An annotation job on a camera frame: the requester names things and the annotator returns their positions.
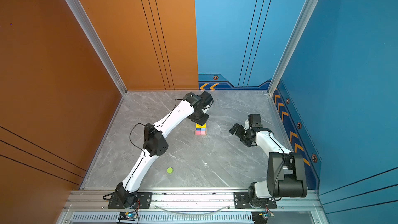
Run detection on yellow rectangular block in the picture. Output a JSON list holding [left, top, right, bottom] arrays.
[[196, 124, 206, 129]]

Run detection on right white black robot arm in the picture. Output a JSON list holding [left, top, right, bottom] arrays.
[[229, 123, 308, 208]]

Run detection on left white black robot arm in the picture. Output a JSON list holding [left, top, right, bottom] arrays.
[[103, 91, 214, 209]]

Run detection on right green circuit board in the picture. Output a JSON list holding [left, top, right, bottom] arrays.
[[251, 212, 275, 224]]

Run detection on green circuit board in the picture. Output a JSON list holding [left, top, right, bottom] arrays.
[[251, 212, 275, 224], [118, 212, 139, 224]]

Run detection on left green circuit board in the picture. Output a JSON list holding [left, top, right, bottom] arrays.
[[118, 212, 139, 224]]

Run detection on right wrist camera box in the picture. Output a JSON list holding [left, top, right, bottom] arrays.
[[248, 114, 263, 129]]

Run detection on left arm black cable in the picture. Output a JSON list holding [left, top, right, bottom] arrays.
[[129, 97, 184, 155]]

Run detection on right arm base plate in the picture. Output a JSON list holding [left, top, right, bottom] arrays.
[[233, 192, 277, 209]]

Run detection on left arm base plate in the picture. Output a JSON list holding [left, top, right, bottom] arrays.
[[103, 192, 152, 210]]

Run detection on clear cable on rail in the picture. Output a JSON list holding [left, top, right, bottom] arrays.
[[153, 204, 232, 216]]

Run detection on aluminium front rail frame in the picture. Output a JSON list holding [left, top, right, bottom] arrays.
[[57, 188, 329, 224]]

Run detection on right aluminium corner post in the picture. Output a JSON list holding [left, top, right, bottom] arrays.
[[267, 0, 319, 96]]

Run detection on aluminium corner post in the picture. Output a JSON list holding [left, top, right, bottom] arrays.
[[267, 0, 319, 96], [65, 0, 127, 97]]

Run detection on left aluminium corner post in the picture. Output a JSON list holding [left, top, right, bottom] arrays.
[[65, 0, 127, 97]]

